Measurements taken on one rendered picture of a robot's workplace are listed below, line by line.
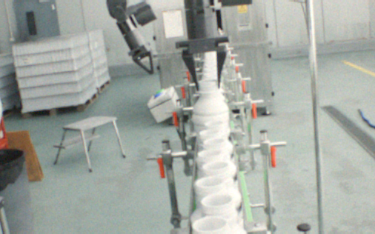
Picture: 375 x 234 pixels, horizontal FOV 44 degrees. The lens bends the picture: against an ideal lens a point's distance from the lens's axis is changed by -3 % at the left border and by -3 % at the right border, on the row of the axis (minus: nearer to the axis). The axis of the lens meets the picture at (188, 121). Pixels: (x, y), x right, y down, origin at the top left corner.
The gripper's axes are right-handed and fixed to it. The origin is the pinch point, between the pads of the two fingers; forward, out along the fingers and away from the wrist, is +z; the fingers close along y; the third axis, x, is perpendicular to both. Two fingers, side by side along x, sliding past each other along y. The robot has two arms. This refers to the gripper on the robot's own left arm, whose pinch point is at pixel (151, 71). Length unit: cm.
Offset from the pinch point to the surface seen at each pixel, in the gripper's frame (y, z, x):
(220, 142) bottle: -82, 9, -19
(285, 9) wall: 960, 81, -177
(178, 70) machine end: 409, 43, 41
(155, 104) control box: -10.2, 8.8, 1.9
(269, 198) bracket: -60, 31, -20
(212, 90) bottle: -67, 3, -20
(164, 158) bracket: -61, 13, -4
